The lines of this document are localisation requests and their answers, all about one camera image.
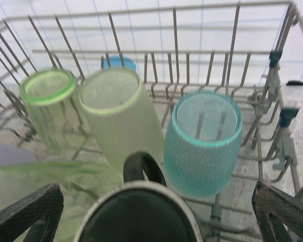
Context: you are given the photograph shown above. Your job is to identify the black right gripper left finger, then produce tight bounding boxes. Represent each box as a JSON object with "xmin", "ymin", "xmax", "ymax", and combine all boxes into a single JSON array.
[{"xmin": 0, "ymin": 183, "xmax": 64, "ymax": 242}]

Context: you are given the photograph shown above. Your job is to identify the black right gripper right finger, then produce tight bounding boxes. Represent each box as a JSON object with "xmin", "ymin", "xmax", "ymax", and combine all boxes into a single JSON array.
[{"xmin": 251, "ymin": 180, "xmax": 303, "ymax": 242}]

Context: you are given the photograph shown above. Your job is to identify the lilac plastic cup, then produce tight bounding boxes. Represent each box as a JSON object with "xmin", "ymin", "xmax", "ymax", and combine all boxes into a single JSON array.
[{"xmin": 0, "ymin": 143, "xmax": 37, "ymax": 167}]

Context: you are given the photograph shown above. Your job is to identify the green glass tumbler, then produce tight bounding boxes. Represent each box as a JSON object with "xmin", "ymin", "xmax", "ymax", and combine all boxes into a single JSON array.
[
  {"xmin": 20, "ymin": 68, "xmax": 91, "ymax": 152},
  {"xmin": 0, "ymin": 161, "xmax": 123, "ymax": 242}
]

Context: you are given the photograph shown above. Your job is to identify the grey wire dish rack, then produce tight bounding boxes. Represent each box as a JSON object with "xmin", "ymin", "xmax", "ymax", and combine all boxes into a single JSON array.
[{"xmin": 0, "ymin": 0, "xmax": 303, "ymax": 242}]

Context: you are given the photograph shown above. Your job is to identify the teal textured cup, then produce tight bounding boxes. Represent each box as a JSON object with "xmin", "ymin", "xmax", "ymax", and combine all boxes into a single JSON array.
[{"xmin": 163, "ymin": 90, "xmax": 243, "ymax": 198}]

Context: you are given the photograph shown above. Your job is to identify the black mug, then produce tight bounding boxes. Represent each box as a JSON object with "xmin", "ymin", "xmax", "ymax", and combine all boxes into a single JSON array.
[{"xmin": 74, "ymin": 151, "xmax": 203, "ymax": 242}]

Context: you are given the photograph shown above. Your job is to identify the yellow-green textured cup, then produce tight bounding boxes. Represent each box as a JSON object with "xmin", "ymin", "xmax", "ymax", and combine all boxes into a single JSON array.
[{"xmin": 78, "ymin": 68, "xmax": 165, "ymax": 174}]

